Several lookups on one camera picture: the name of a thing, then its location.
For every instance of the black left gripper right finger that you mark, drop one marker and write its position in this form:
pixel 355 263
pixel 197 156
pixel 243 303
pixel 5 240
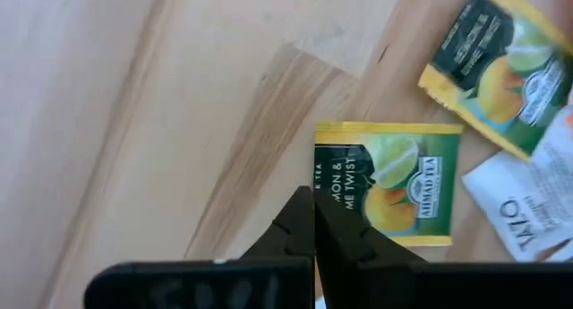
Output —
pixel 353 264

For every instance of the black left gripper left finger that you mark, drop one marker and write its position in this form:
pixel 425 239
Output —
pixel 286 242

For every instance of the green lemon lime tea bag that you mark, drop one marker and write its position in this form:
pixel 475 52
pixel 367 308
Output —
pixel 403 183
pixel 492 71

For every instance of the white orange Tazo tea bag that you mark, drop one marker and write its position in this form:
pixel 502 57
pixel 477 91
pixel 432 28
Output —
pixel 524 201

